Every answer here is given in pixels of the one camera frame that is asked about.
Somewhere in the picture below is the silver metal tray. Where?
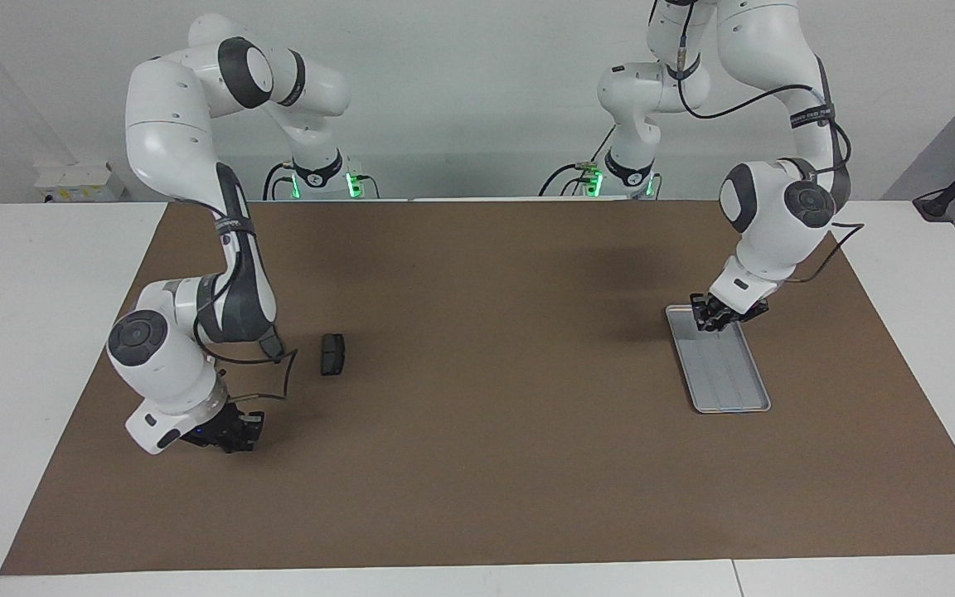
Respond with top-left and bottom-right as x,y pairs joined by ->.
665,304 -> 772,414

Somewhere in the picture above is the brown table mat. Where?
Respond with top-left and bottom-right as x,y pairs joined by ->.
0,199 -> 955,576

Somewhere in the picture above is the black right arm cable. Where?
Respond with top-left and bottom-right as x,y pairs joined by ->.
194,211 -> 299,405

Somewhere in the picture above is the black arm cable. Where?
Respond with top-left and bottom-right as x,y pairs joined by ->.
675,0 -> 865,284
194,211 -> 299,405

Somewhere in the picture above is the black left base cable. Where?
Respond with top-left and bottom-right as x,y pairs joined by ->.
538,124 -> 613,198

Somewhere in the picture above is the black base cable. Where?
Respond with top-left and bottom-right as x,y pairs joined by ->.
262,162 -> 300,201
538,124 -> 613,198

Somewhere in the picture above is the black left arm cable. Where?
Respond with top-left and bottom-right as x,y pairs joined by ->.
675,0 -> 865,284

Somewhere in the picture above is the black right base cable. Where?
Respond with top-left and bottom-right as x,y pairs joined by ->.
262,162 -> 300,201

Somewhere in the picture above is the white wall box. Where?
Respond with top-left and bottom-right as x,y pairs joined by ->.
34,162 -> 126,204

